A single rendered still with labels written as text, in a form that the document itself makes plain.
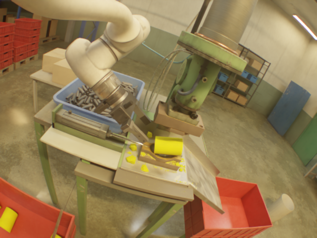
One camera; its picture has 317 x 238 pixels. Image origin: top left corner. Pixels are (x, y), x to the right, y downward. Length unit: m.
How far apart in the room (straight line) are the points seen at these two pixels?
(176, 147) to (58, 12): 0.55
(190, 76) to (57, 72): 1.67
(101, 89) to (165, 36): 5.25
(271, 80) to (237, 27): 6.89
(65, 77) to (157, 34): 4.23
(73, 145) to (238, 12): 0.68
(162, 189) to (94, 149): 0.29
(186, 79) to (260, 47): 6.24
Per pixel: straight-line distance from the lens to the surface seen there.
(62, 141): 0.66
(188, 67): 0.51
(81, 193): 0.78
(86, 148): 0.64
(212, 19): 0.47
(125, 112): 0.50
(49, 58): 2.26
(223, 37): 0.45
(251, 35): 6.45
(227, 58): 0.41
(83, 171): 0.64
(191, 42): 0.43
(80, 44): 0.53
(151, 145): 0.67
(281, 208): 2.58
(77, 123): 0.65
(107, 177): 0.63
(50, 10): 0.26
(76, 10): 0.29
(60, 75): 1.97
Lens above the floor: 1.47
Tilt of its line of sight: 31 degrees down
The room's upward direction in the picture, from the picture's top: 24 degrees clockwise
